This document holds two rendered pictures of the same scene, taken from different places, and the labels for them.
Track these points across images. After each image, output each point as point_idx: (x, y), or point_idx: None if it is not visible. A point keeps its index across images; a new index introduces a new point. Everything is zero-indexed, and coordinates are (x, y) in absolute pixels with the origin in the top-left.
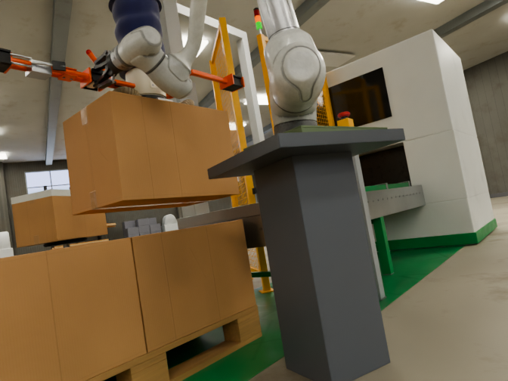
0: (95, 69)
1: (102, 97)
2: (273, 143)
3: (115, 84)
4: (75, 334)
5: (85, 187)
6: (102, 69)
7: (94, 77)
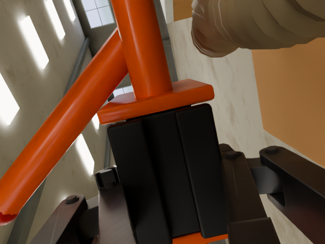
0: (136, 227)
1: None
2: None
3: (157, 21)
4: None
5: None
6: (79, 120)
7: (209, 224)
